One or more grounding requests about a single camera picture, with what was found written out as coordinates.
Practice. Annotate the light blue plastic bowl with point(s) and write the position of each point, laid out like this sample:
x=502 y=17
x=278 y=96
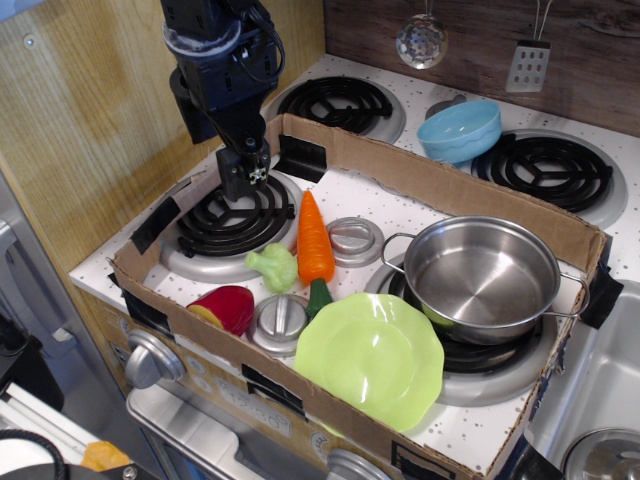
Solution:
x=461 y=132

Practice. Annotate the black front right burner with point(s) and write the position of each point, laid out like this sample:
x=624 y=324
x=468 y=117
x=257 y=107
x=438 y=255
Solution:
x=484 y=375

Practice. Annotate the black back left burner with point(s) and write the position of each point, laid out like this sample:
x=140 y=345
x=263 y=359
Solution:
x=356 y=105

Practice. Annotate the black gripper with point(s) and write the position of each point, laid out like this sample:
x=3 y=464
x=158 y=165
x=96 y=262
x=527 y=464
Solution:
x=219 y=87

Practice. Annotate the hanging metal spatula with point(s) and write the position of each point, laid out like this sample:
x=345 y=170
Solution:
x=531 y=57

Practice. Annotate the silver toy sink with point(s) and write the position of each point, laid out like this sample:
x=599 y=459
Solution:
x=587 y=426

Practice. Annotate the hanging metal strainer spoon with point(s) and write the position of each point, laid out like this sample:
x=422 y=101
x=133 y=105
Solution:
x=422 y=41

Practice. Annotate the black burner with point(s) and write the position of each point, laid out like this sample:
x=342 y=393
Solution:
x=558 y=168
x=210 y=242
x=484 y=375
x=356 y=105

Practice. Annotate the orange toy carrot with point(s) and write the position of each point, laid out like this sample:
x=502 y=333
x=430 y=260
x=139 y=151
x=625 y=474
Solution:
x=316 y=264

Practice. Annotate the silver stove knob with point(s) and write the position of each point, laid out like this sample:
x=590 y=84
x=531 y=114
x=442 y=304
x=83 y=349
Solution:
x=278 y=324
x=355 y=241

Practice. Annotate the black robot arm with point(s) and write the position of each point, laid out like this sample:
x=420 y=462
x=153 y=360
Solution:
x=205 y=18

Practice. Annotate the black front left burner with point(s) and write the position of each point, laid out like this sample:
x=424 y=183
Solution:
x=210 y=242

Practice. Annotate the silver oven knob left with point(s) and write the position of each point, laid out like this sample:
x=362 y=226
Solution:
x=150 y=361

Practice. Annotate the brown cardboard fence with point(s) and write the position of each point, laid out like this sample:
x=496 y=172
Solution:
x=443 y=188

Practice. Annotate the silver stove knob front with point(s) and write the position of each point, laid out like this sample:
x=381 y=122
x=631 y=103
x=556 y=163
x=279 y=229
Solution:
x=278 y=324

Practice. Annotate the stainless steel pot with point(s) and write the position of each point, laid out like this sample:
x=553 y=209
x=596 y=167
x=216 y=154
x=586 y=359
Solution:
x=481 y=279

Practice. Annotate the silver oven knob right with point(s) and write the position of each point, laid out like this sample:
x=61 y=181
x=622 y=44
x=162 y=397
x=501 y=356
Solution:
x=345 y=465

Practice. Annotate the light green toy broccoli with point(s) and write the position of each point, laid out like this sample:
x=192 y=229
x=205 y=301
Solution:
x=277 y=266

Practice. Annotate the silver oven door handle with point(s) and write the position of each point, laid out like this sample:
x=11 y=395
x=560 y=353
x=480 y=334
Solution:
x=188 y=443

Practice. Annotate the orange object bottom left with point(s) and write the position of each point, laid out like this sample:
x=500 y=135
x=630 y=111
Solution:
x=102 y=456

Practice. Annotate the black back right burner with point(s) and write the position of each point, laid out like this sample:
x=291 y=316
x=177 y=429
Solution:
x=558 y=168

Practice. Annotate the silver oven knob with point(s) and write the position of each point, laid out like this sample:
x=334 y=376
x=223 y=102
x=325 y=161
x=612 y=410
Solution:
x=150 y=361
x=345 y=465

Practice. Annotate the light green plastic plate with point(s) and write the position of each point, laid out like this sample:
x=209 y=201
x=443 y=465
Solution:
x=378 y=354

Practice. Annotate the silver stove knob centre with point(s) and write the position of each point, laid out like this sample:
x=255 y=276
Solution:
x=355 y=241

